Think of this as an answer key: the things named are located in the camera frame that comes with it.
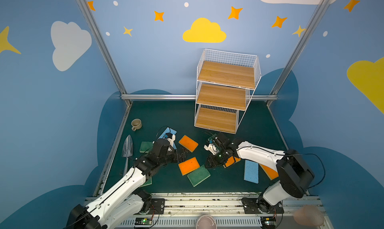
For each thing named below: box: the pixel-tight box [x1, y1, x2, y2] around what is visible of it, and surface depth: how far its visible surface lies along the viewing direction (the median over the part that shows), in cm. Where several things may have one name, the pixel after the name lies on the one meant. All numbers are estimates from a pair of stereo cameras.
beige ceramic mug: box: [131, 118, 142, 132], surface depth 104 cm
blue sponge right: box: [244, 159, 259, 184], surface depth 86 cm
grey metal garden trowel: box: [122, 134, 134, 177], surface depth 96 cm
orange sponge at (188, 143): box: [178, 135, 199, 153], surface depth 100 cm
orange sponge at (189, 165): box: [178, 157, 201, 176], surface depth 88 cm
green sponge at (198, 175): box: [187, 164, 211, 187], surface depth 86 cm
